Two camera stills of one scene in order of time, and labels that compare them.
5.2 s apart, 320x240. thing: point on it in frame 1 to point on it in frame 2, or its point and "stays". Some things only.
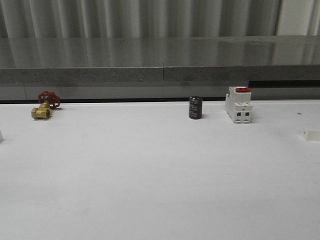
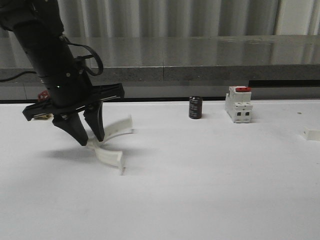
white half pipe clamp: (313, 135) stays
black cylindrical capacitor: (195, 106) stays
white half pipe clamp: (1, 137) to (113, 158)
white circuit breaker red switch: (238, 104) stays
